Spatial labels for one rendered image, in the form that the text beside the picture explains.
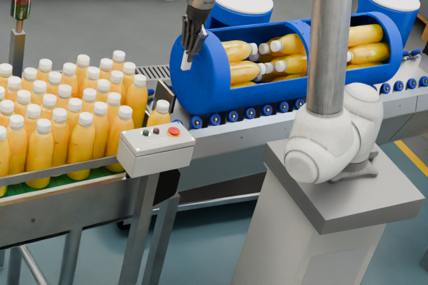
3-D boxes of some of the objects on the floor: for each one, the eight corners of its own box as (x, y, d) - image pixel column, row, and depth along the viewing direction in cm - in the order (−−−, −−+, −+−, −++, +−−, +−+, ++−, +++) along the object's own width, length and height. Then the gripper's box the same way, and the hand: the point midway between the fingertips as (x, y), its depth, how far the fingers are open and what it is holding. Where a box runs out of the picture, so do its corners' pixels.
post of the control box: (113, 376, 294) (162, 165, 239) (104, 380, 291) (150, 167, 237) (109, 368, 296) (155, 157, 241) (99, 372, 294) (144, 159, 239)
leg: (153, 314, 322) (182, 196, 288) (140, 318, 319) (169, 200, 285) (146, 304, 326) (174, 186, 292) (133, 308, 323) (160, 189, 288)
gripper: (179, -5, 251) (165, 60, 264) (200, 15, 243) (185, 81, 256) (199, -7, 255) (185, 57, 269) (220, 13, 247) (204, 78, 260)
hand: (187, 60), depth 260 cm, fingers closed
